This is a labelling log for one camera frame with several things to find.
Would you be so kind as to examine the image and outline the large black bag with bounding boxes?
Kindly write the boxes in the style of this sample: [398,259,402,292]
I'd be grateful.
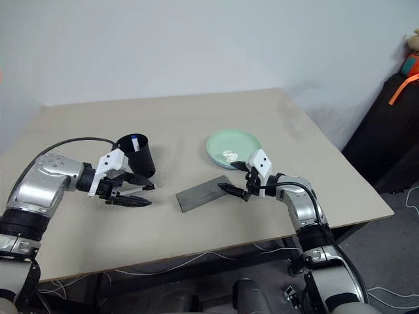
[342,72,419,194]

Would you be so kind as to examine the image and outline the black table frame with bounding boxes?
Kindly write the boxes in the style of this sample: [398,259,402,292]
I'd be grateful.
[94,222,371,295]

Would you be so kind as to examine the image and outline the white floor cable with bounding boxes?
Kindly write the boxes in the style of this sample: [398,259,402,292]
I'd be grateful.
[405,186,419,210]
[251,243,302,256]
[366,285,419,310]
[114,250,236,277]

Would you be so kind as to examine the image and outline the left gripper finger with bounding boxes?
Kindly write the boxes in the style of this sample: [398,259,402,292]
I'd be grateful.
[126,172,155,189]
[113,195,153,208]

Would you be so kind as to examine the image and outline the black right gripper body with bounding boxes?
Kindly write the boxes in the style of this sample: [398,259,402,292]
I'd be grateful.
[242,166,263,201]

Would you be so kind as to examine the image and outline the black plastic cup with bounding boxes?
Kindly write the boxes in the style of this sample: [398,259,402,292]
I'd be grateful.
[116,133,156,179]

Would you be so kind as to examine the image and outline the small black floor device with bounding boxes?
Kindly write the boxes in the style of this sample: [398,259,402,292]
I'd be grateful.
[283,286,301,310]

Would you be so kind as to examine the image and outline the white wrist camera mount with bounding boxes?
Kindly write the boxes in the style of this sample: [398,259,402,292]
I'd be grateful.
[246,148,273,198]
[87,148,129,197]

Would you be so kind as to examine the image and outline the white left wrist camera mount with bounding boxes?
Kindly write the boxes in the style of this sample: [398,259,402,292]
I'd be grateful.
[87,148,129,197]

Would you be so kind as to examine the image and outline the beige plush toy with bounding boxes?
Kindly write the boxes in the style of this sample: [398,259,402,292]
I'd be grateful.
[405,28,419,55]

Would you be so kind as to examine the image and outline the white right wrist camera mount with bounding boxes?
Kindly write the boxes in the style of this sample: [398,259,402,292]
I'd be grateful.
[246,148,273,198]

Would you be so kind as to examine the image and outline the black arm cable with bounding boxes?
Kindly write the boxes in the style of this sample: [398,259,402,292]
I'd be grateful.
[257,183,371,308]
[12,137,118,197]

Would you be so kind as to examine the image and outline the red and teal object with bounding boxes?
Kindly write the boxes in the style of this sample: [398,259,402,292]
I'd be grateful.
[401,54,419,78]

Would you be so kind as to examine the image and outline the dark gray flat slab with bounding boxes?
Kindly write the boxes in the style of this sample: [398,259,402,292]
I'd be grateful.
[175,175,232,213]

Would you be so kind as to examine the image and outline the pale round plastic plate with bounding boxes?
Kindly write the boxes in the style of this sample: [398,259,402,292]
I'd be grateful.
[206,129,263,170]

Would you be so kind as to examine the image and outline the orange strap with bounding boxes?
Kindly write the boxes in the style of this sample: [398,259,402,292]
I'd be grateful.
[388,73,419,105]

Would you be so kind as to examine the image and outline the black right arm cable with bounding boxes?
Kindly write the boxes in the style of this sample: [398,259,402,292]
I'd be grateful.
[257,183,371,308]

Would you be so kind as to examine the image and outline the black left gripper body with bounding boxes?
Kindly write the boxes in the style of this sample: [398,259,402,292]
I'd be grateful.
[98,168,134,205]

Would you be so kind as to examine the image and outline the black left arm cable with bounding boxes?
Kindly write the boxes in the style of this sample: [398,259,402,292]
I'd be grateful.
[12,137,118,197]

